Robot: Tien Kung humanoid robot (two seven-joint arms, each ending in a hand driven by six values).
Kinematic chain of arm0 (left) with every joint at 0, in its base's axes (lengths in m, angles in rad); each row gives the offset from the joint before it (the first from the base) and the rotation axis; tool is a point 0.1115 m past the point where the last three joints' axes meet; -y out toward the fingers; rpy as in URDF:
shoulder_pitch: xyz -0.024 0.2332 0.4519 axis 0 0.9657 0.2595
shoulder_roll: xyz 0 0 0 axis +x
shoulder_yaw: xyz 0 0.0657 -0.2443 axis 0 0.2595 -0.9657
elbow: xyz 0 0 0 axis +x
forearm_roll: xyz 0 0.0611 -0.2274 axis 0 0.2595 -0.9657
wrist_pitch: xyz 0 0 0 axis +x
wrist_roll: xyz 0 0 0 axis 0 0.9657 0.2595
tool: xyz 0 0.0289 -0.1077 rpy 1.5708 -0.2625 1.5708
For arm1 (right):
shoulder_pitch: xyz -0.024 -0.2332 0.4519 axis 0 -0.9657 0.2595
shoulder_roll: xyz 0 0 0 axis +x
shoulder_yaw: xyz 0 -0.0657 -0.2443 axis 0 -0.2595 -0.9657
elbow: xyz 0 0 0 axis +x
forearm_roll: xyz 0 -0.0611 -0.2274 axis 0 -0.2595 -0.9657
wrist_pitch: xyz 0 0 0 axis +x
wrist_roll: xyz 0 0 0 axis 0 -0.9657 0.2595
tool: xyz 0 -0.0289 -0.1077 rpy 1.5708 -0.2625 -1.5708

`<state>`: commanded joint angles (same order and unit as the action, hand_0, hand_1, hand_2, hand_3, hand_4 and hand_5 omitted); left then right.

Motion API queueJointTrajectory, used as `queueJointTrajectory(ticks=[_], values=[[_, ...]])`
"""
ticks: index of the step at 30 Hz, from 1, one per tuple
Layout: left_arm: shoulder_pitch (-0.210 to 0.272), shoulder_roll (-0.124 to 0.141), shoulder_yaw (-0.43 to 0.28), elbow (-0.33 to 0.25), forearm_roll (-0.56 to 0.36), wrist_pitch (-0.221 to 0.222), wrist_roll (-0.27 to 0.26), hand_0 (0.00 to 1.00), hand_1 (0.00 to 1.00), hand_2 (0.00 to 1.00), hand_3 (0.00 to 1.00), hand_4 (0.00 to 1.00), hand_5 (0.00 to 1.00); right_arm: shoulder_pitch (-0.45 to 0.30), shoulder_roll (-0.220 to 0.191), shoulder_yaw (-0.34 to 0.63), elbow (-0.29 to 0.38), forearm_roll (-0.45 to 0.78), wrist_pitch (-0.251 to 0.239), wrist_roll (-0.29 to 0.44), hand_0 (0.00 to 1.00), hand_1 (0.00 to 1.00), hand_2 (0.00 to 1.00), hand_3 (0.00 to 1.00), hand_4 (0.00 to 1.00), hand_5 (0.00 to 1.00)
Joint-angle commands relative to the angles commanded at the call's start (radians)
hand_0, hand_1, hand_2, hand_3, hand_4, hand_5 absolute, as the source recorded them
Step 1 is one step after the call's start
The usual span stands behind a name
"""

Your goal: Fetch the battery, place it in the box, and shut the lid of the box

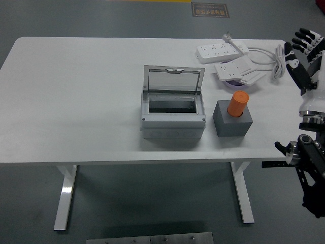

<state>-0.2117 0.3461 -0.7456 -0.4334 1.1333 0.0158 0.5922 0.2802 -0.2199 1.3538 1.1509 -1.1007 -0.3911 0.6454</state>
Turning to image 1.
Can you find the white wall socket panel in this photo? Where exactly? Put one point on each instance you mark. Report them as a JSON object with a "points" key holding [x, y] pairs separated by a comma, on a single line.
{"points": [[229, 68]]}

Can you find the white power strip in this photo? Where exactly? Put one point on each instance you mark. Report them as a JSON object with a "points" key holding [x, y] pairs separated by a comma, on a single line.
{"points": [[215, 52]]}

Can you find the grey cube holder block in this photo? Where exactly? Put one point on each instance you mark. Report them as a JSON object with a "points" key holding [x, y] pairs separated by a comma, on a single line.
{"points": [[229, 125]]}

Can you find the white blank switch panel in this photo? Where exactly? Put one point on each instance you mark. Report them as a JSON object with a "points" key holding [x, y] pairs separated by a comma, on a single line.
{"points": [[255, 76]]}

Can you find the smoky transparent box lid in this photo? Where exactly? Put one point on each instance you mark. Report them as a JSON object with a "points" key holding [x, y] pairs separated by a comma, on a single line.
{"points": [[174, 81]]}

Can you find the red object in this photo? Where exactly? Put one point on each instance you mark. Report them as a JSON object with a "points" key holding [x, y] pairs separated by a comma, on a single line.
{"points": [[321, 2]]}

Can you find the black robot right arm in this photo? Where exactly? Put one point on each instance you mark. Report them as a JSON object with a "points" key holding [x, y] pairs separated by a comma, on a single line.
{"points": [[311, 152]]}

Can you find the purple round dish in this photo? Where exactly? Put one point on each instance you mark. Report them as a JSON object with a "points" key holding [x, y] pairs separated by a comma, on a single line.
{"points": [[236, 85]]}

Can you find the robot right hand white shell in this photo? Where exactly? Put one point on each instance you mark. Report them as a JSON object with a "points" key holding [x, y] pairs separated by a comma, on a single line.
{"points": [[313, 99]]}

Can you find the orange cylinder battery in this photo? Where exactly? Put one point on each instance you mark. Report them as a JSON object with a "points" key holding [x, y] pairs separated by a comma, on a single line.
{"points": [[237, 103]]}

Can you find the brown floor sign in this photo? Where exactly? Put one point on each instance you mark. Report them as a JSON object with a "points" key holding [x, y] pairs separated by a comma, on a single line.
{"points": [[210, 10]]}

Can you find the black table control panel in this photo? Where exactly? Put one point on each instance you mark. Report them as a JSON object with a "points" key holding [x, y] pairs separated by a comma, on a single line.
{"points": [[274, 165]]}

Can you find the white table leg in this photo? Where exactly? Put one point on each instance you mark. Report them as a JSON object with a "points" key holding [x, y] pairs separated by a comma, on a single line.
{"points": [[66, 198], [243, 193]]}

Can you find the grey plastic enclosure box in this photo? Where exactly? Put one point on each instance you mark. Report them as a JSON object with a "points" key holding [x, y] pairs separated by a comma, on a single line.
{"points": [[172, 122]]}

